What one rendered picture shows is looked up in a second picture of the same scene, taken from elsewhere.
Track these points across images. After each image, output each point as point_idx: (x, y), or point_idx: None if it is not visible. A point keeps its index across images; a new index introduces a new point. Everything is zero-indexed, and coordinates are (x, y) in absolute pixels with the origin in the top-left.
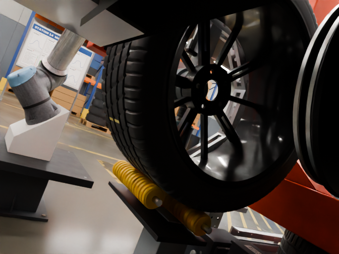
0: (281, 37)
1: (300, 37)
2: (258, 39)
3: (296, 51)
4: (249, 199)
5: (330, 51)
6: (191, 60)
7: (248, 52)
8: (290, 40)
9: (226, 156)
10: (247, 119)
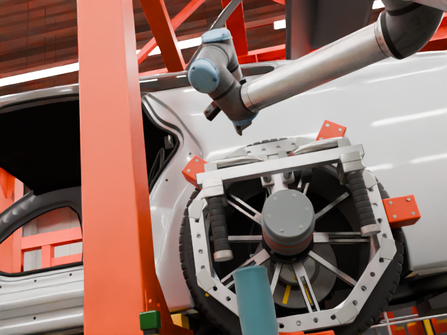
0: (249, 192)
1: (248, 199)
2: (247, 183)
3: (238, 204)
4: None
5: (336, 260)
6: None
7: (235, 184)
8: (246, 197)
9: None
10: (211, 258)
